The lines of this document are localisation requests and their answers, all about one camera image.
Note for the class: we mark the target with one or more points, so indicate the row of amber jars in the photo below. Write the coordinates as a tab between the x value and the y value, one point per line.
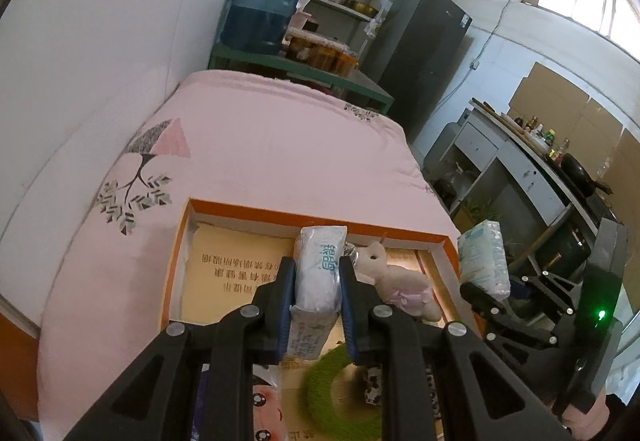
320	56

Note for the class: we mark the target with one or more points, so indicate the orange-edged cardboard box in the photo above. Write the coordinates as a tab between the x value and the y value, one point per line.
225	281

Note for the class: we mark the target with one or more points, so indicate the purple white packet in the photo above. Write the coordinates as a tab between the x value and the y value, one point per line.
200	396

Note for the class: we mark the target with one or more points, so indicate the leopard print hair band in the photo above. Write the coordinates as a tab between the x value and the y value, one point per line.
372	386

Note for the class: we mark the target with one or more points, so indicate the plush bunny purple dress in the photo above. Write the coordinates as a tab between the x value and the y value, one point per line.
400	283

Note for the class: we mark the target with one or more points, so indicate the blue water jug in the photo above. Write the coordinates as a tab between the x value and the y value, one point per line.
260	11

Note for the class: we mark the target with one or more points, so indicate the pink printed blanket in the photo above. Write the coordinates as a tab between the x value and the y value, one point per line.
275	146

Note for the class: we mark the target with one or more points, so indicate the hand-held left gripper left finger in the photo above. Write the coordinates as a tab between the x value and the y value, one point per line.
285	316

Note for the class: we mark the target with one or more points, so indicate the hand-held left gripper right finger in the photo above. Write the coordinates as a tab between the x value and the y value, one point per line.
349	316

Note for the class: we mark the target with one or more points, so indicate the row of condiment bottles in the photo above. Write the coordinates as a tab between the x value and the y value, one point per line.
542	138

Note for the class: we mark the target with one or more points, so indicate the grey refrigerator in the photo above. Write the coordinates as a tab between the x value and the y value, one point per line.
425	51

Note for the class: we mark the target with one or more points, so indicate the person's right hand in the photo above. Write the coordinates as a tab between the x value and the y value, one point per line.
582	421

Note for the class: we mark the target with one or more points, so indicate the grey counter cabinet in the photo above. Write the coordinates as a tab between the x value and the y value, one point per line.
525	176

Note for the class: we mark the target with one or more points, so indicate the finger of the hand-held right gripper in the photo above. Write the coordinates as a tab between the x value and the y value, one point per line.
492	313
550	286

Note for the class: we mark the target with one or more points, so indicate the green table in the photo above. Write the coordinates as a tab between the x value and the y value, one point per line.
370	88

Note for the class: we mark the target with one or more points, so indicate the green white tissue pack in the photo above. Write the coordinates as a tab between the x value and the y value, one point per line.
317	271
482	256

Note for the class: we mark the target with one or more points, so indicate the wooden plant crate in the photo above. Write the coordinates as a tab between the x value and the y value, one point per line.
480	211

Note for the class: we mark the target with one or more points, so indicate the cardboard wall sheet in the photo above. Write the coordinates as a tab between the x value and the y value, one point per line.
550	91

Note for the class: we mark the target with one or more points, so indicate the black frying pan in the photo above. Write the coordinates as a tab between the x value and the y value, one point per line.
580	171

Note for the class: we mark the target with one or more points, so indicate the cartoon print tissue pack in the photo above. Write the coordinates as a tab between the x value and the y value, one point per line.
265	411

